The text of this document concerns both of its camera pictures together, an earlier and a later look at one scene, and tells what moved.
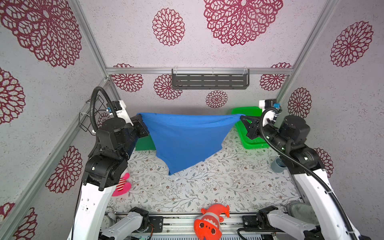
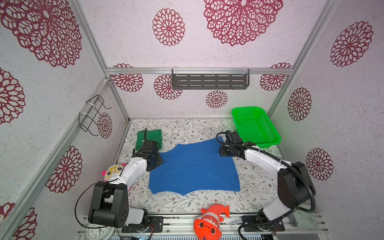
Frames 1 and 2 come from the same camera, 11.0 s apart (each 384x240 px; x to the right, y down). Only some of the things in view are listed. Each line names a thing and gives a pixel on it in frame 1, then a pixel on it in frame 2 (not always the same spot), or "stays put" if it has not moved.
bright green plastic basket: (252, 111) stays put
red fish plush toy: (207, 226) stays put
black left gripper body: (137, 131) to (158, 160)
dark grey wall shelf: (210, 78) stays put
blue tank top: (185, 140) to (195, 166)
